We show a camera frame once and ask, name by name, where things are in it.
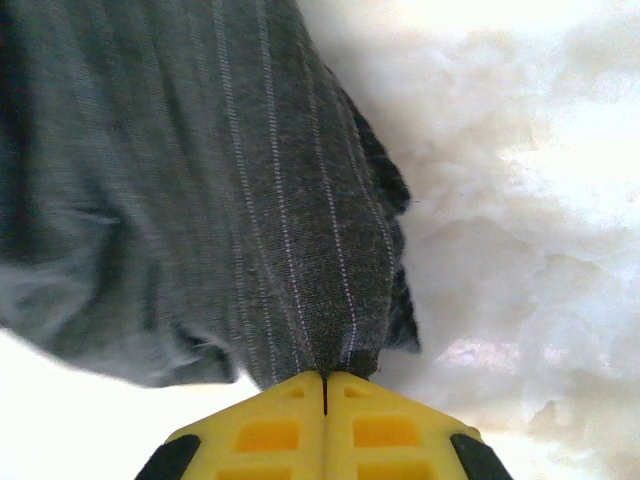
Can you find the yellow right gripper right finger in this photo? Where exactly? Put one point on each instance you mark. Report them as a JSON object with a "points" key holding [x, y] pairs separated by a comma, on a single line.
{"points": [[380, 425]]}

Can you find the dark pinstripe long sleeve shirt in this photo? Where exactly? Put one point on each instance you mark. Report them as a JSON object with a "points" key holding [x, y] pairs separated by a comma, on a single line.
{"points": [[200, 175]]}

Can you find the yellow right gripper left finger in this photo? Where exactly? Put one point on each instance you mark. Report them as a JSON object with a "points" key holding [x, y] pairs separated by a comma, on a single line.
{"points": [[280, 425]]}

